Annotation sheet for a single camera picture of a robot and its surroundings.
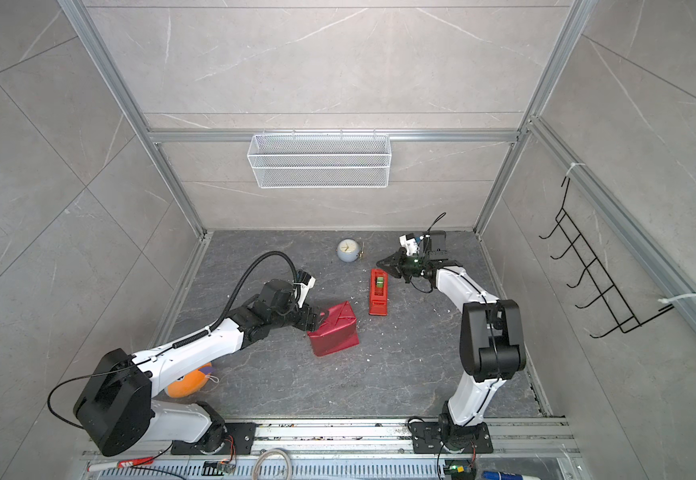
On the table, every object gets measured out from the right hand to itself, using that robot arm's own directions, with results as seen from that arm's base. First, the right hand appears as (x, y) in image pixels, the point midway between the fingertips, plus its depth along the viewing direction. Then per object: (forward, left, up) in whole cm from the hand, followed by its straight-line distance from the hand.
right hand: (377, 261), depth 89 cm
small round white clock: (+16, +9, -14) cm, 23 cm away
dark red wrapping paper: (-21, +12, -5) cm, 25 cm away
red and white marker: (-48, +64, -15) cm, 81 cm away
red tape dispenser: (-3, -1, -13) cm, 13 cm away
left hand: (-12, +17, -4) cm, 22 cm away
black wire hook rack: (-24, -48, +14) cm, 56 cm away
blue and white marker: (-52, -26, -15) cm, 60 cm away
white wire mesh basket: (+34, +17, +13) cm, 40 cm away
